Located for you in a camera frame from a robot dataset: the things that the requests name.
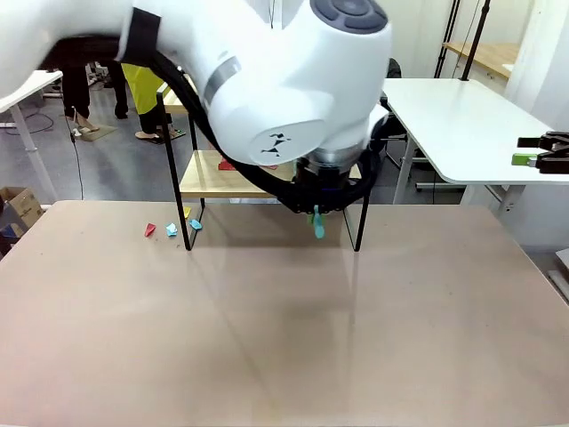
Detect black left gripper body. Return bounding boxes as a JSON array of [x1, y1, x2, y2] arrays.
[[293, 157, 357, 199]]

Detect large white side table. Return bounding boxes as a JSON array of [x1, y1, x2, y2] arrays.
[[380, 77, 569, 220]]

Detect black office chair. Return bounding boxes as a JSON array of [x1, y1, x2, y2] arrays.
[[367, 57, 431, 193]]

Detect wooden background table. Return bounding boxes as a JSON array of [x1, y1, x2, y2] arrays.
[[441, 41, 522, 82]]

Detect black straight stand pole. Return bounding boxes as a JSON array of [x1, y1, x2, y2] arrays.
[[459, 0, 493, 83]]

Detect black tripod stand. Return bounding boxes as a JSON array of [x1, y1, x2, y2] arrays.
[[434, 0, 462, 79]]

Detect person in yellow apron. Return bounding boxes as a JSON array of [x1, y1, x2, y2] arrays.
[[106, 61, 185, 146]]

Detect brown floor mat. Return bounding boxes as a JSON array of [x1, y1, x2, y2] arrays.
[[72, 123, 119, 143]]

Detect person in dark clothes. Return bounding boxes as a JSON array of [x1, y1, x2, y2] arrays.
[[60, 61, 102, 135]]

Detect brown cardboard box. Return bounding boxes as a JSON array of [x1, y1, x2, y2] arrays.
[[0, 186, 46, 233]]

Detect white standing desk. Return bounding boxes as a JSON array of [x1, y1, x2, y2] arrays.
[[0, 68, 64, 202]]

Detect two-tier wooden black-frame shelf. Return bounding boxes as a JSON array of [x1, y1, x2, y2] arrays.
[[156, 79, 371, 253]]

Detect grey table edge rail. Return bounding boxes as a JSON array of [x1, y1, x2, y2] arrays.
[[545, 247, 569, 308]]

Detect black braided cable sleeve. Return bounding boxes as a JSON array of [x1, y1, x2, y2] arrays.
[[44, 36, 382, 215]]

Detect black strap on left arm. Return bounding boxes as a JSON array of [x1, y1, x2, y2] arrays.
[[114, 7, 163, 64]]

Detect black floor cable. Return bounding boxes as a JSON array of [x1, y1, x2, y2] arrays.
[[68, 112, 86, 202]]

